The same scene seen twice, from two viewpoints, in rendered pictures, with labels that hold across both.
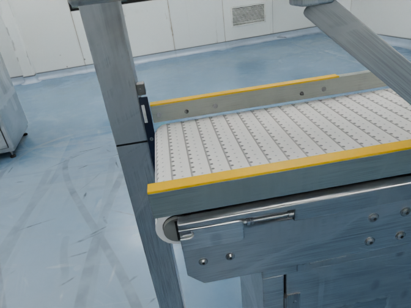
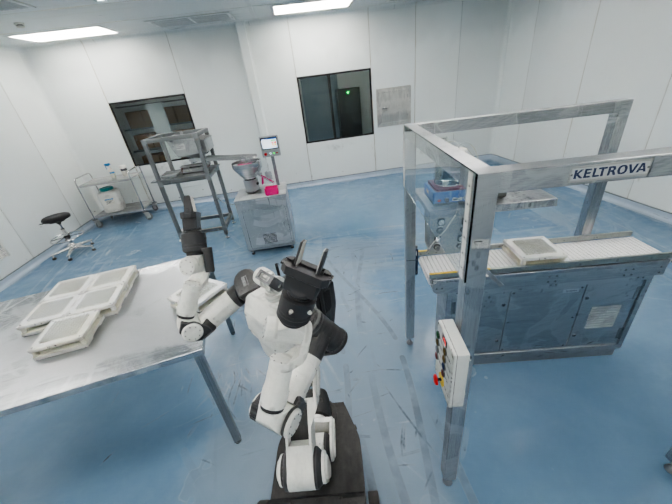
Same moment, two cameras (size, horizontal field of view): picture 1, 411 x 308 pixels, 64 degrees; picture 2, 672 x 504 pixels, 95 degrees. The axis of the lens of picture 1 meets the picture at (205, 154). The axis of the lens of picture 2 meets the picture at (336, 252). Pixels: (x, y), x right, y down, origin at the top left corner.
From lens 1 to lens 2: 154 cm
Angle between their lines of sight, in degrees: 8
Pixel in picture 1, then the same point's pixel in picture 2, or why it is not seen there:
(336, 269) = not seen: hidden behind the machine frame
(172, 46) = (374, 168)
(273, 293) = (449, 300)
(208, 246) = (438, 285)
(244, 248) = (445, 287)
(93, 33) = (408, 234)
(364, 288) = not seen: hidden behind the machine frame
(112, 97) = (409, 248)
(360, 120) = not seen: hidden behind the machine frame
